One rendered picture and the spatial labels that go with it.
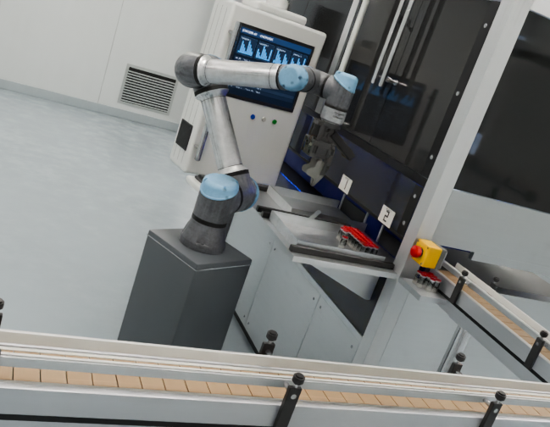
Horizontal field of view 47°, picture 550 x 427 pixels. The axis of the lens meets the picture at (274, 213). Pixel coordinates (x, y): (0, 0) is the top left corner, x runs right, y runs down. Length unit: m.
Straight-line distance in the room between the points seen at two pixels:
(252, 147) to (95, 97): 4.61
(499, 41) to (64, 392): 1.60
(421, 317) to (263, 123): 1.15
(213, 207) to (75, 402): 1.08
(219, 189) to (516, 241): 1.08
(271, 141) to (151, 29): 4.53
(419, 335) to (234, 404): 1.36
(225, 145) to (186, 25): 5.33
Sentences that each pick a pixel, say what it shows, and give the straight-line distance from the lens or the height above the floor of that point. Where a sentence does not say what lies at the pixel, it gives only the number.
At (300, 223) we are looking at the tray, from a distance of 2.31.
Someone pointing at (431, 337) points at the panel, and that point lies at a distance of 2.41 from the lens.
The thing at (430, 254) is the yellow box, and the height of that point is 1.01.
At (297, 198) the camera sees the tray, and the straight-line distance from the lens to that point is 2.66.
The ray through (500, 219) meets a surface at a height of 1.15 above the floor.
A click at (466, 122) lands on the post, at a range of 2.10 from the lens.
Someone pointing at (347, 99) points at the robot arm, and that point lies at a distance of 1.97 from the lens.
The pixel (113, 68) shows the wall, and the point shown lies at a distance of 7.35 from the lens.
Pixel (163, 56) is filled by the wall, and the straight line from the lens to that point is 7.40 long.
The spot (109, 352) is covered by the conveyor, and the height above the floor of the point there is 0.95.
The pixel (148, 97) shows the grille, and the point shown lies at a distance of 7.45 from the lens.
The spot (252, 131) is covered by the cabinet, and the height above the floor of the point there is 1.04.
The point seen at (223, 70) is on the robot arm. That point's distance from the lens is 1.98.
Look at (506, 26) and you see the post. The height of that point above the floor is 1.73.
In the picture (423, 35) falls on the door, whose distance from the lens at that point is 2.44.
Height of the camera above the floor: 1.52
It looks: 16 degrees down
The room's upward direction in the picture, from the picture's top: 19 degrees clockwise
